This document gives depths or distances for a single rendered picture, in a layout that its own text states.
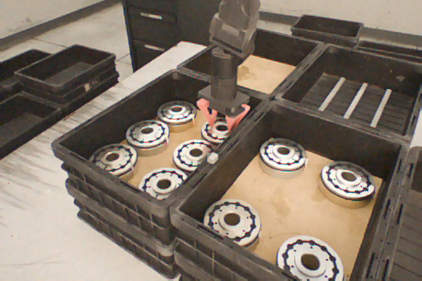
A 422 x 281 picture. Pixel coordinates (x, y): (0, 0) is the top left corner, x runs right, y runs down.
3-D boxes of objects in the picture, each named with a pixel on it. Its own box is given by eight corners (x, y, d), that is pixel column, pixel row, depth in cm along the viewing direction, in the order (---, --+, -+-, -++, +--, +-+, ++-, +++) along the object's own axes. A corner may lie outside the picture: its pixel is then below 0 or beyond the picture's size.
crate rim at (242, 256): (356, 334, 41) (361, 325, 40) (165, 221, 55) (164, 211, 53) (407, 152, 68) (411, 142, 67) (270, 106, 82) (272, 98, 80)
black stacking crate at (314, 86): (391, 184, 74) (410, 144, 67) (268, 137, 87) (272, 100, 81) (417, 102, 101) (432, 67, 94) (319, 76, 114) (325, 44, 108)
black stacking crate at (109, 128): (169, 254, 60) (164, 213, 54) (63, 186, 74) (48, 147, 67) (265, 138, 87) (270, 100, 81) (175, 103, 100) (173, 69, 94)
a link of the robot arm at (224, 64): (206, 49, 68) (232, 54, 66) (222, 37, 73) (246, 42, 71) (206, 79, 72) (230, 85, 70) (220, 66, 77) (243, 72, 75)
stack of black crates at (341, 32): (348, 83, 243) (364, 22, 217) (339, 104, 222) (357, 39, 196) (293, 72, 259) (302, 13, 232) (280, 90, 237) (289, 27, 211)
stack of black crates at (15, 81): (28, 139, 192) (7, 87, 172) (-7, 124, 203) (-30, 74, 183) (81, 105, 221) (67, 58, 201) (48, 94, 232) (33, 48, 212)
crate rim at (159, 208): (165, 221, 55) (163, 211, 53) (49, 153, 68) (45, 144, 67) (270, 106, 82) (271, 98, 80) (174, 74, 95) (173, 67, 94)
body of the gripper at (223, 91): (214, 88, 82) (215, 60, 77) (249, 103, 76) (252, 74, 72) (197, 99, 77) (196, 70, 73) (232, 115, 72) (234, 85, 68)
